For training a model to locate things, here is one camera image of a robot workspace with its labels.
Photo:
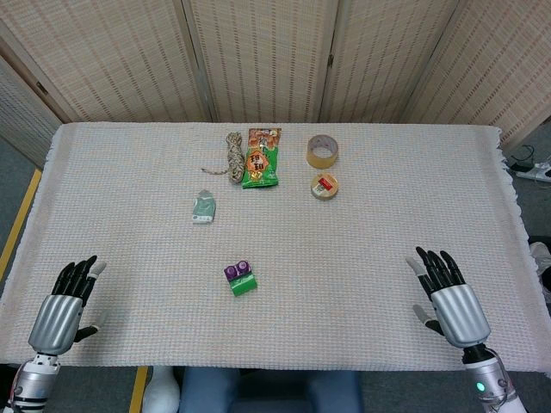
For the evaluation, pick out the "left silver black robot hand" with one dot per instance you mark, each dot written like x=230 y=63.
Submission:
x=58 y=318

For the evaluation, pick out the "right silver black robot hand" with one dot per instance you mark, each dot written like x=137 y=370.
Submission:
x=458 y=314

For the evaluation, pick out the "purple toy block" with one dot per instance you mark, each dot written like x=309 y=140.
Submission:
x=237 y=270

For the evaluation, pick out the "green toy block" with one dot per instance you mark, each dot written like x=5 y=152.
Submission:
x=243 y=287

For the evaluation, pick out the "white robot base shell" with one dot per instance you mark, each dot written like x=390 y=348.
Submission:
x=161 y=391

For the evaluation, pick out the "white shoe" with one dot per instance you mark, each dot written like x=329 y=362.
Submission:
x=541 y=256

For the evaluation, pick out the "white woven tablecloth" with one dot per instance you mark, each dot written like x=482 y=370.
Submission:
x=344 y=241

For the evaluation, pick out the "white power strip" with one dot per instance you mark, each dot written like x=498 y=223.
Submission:
x=536 y=173

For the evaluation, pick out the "green white small packet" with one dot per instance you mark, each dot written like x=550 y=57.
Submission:
x=203 y=208

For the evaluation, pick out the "small tape roll red label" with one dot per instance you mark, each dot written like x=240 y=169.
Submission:
x=325 y=186

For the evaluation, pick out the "woven folding screen panel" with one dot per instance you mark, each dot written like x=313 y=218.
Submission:
x=262 y=56
x=495 y=73
x=383 y=56
x=19 y=120
x=107 y=60

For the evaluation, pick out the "brown packing tape roll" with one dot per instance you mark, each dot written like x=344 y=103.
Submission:
x=322 y=160

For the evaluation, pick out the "green orange snack bag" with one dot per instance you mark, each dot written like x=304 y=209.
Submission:
x=260 y=163

